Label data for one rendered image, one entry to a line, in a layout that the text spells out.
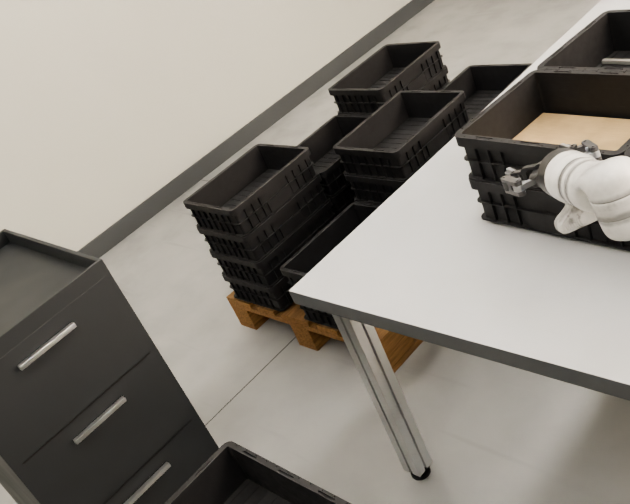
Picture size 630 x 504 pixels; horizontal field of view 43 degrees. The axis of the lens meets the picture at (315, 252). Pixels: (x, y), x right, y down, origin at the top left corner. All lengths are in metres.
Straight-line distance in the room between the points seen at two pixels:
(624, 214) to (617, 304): 0.53
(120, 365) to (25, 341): 0.26
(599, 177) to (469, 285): 0.71
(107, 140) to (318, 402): 2.15
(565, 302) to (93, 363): 1.13
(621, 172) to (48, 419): 1.47
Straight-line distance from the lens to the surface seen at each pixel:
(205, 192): 2.93
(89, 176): 4.29
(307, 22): 5.13
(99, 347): 2.07
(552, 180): 1.18
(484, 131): 1.82
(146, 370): 2.15
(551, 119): 1.94
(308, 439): 2.57
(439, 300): 1.68
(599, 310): 1.55
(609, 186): 1.03
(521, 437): 2.33
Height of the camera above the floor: 1.69
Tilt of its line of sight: 29 degrees down
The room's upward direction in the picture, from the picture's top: 24 degrees counter-clockwise
